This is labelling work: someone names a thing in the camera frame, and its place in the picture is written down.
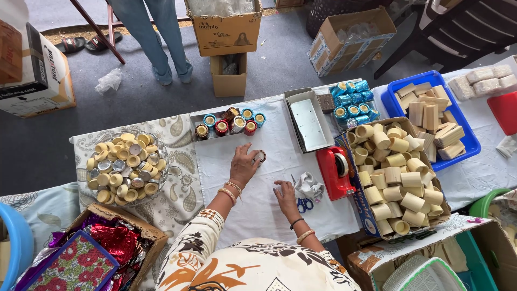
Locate person's right hand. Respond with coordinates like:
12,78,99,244
273,180,303,222

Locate pile of pale wooden blocks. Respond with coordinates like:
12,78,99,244
394,82,466,163

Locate group of mixed foil-wrapped cups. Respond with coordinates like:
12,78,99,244
194,107,267,140

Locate blue plastic tub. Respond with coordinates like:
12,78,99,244
0,202,35,291

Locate paisley print table cloth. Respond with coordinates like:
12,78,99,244
69,114,207,291

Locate crumpled clear plastic bag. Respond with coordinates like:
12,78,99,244
95,67,123,96

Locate dark woven basket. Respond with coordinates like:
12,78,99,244
305,0,394,40

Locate pile of plain cream cups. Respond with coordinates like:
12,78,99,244
347,122,445,236

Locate white black printed carton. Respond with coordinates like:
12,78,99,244
0,22,77,119

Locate crumpled white plastic wrap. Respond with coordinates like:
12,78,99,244
495,135,517,158

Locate cardboard box of foil sheets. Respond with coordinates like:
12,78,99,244
48,203,169,291

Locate printed cardboard box of cups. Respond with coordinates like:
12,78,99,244
334,117,452,241

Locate clear bags of white pieces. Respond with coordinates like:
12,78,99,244
448,64,517,101

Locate shallow grey metal tray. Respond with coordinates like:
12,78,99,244
189,106,268,142

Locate crumpled grey white cloth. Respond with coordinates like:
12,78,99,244
294,171,325,201

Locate red floral print box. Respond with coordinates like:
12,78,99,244
19,230,120,291

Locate red tape dispenser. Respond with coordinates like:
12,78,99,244
316,146,357,201

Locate person's left hand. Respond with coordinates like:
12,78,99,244
229,142,264,189

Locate blue patterned cardboard box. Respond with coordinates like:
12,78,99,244
307,6,398,78

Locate open grey metal box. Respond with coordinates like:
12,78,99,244
284,88,336,154

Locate pile of cream round lids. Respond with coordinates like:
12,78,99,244
87,133,167,206

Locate white table cloth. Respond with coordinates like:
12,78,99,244
193,79,364,249

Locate blue handled scissors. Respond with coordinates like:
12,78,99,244
291,174,315,214

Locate small plain cardboard box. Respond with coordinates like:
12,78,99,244
209,53,248,98

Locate pile of blue foil cups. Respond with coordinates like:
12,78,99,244
330,79,381,130

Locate small brown square block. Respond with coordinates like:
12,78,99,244
316,94,336,114

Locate gold bangles on left wrist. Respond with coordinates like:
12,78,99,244
217,181,243,206

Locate heap of shiny foil sheets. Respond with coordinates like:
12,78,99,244
14,213,154,291

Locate dark plastic chair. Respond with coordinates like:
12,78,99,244
373,0,517,80

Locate pale blue floral cloth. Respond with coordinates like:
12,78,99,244
0,181,82,259

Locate clear glass bowl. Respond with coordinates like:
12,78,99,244
86,130,169,207

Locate black red sandal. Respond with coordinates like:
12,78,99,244
84,32,123,53
55,36,87,55

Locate brown carton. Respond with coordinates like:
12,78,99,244
0,19,23,85

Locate red plastic lid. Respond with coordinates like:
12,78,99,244
487,91,517,136

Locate tall printed cardboard box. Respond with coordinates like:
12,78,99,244
184,0,263,57

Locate large open cardboard box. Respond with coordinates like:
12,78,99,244
347,213,517,291

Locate person's cream patterned tunic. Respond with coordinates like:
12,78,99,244
155,209,361,291

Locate blue plastic tray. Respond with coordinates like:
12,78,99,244
381,70,482,172

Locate white green plastic basket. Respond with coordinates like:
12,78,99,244
382,255,468,291

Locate dark red metal stand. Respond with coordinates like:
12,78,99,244
69,0,191,65

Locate gold bangle on right wrist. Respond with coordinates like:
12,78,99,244
296,229,316,245

